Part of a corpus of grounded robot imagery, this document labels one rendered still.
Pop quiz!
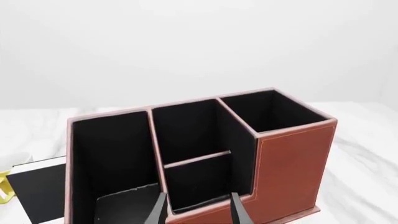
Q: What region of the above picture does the red-brown desk caddy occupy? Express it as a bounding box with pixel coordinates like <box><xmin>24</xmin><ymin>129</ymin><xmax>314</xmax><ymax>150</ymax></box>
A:
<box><xmin>65</xmin><ymin>87</ymin><xmax>338</xmax><ymax>224</ymax></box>

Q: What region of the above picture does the white and yellow mug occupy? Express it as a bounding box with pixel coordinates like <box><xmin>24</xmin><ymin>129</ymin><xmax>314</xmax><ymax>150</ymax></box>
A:
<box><xmin>0</xmin><ymin>151</ymin><xmax>34</xmax><ymax>205</ymax></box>

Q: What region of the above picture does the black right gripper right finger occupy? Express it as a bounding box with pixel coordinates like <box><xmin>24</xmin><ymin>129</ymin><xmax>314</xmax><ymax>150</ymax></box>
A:
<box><xmin>231</xmin><ymin>192</ymin><xmax>253</xmax><ymax>224</ymax></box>

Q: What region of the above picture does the black book with white pages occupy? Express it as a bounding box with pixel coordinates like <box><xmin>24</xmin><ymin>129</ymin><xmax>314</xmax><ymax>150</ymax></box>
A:
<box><xmin>6</xmin><ymin>155</ymin><xmax>68</xmax><ymax>224</ymax></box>

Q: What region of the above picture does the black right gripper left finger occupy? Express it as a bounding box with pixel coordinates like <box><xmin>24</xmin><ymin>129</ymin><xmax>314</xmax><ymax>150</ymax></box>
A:
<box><xmin>145</xmin><ymin>192</ymin><xmax>168</xmax><ymax>224</ymax></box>

